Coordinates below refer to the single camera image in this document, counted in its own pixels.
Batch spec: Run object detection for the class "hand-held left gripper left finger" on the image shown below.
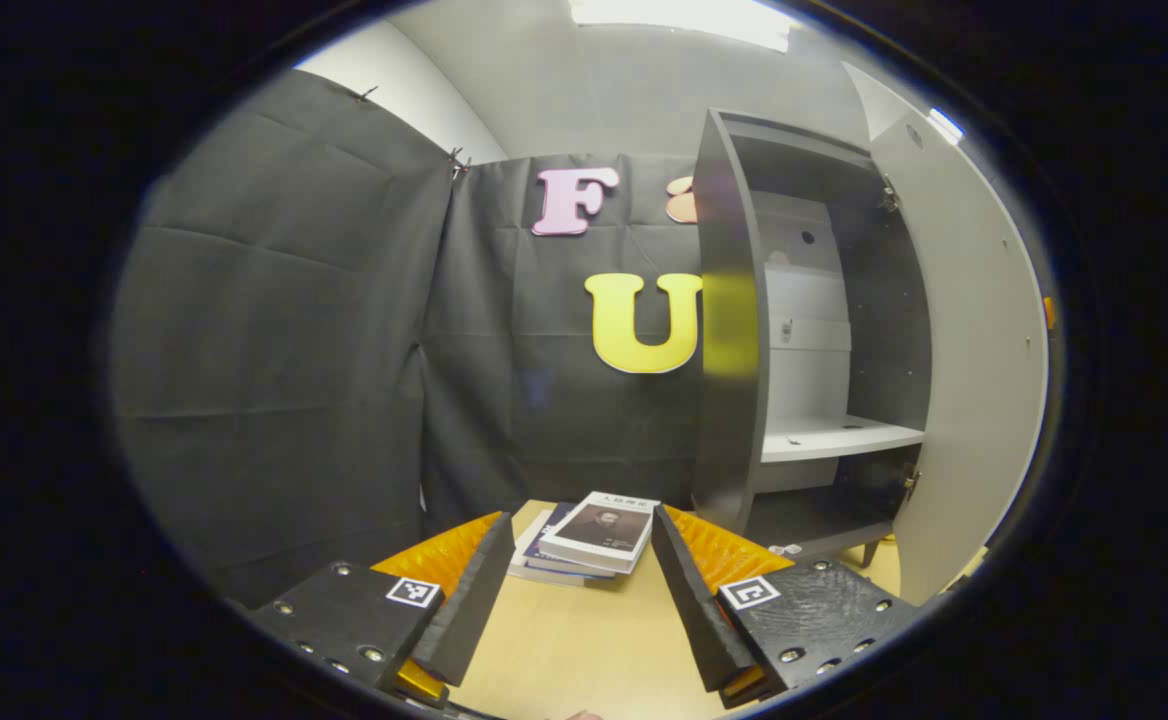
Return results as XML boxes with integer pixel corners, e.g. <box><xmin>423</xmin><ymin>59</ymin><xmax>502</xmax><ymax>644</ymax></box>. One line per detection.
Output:
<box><xmin>244</xmin><ymin>512</ymin><xmax>517</xmax><ymax>709</ymax></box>

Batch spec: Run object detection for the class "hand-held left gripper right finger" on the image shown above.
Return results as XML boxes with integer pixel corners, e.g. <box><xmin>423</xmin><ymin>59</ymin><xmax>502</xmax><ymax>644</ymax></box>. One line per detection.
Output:
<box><xmin>650</xmin><ymin>505</ymin><xmax>920</xmax><ymax>709</ymax></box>

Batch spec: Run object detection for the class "dark grey cabinet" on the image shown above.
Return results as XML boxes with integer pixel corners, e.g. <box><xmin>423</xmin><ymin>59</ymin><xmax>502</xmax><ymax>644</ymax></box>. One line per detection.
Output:
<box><xmin>692</xmin><ymin>108</ymin><xmax>935</xmax><ymax>569</ymax></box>

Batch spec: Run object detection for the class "beige cabinet door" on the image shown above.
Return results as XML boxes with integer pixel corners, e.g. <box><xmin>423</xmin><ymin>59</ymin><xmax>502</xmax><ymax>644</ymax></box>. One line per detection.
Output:
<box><xmin>841</xmin><ymin>62</ymin><xmax>1050</xmax><ymax>606</ymax></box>

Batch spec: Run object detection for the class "thin white book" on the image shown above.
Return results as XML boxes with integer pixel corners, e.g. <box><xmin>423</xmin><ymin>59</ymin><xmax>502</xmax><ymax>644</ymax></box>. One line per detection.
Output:
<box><xmin>507</xmin><ymin>510</ymin><xmax>595</xmax><ymax>588</ymax></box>

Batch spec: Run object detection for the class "blue book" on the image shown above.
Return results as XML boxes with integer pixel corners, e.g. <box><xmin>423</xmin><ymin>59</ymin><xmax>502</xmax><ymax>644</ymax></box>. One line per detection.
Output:
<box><xmin>524</xmin><ymin>502</ymin><xmax>625</xmax><ymax>580</ymax></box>

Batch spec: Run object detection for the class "black backdrop cloth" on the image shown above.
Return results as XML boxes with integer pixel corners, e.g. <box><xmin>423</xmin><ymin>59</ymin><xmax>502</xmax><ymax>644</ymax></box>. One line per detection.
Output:
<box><xmin>109</xmin><ymin>68</ymin><xmax>705</xmax><ymax>611</ymax></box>

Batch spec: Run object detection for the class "ceiling light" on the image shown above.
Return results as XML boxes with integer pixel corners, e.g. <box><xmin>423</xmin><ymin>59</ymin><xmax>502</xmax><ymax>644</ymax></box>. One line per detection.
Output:
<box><xmin>569</xmin><ymin>0</ymin><xmax>795</xmax><ymax>53</ymax></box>

